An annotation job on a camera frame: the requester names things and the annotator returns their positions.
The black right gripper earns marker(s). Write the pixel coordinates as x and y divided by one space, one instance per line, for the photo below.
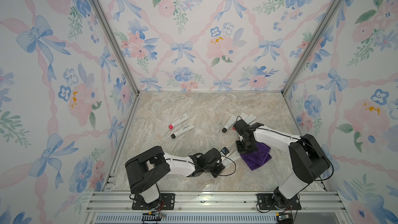
239 148

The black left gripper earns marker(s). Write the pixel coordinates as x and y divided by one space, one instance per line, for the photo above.
219 168

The purple cloth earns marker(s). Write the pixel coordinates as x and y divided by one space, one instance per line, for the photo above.
258 158

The white tube black cap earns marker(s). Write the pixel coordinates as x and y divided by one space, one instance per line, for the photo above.
229 124

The white tube dark cap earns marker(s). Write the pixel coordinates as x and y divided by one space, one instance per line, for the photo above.
182 131

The white toothpaste tube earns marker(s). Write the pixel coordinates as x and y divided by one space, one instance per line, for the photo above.
250 119

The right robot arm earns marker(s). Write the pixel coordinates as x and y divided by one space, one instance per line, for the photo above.
307 158

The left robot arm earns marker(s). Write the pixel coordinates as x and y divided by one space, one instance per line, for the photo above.
146 169

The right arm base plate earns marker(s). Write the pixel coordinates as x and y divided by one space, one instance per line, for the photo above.
269 201

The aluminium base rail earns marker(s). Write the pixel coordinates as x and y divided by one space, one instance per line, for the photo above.
220 207

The aluminium corner post right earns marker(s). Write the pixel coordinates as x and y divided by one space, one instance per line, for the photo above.
330 12

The aluminium corner post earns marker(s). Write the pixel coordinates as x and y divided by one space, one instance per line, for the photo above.
330 12
106 27

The aluminium corner post left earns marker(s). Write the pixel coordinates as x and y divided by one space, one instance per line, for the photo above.
106 27

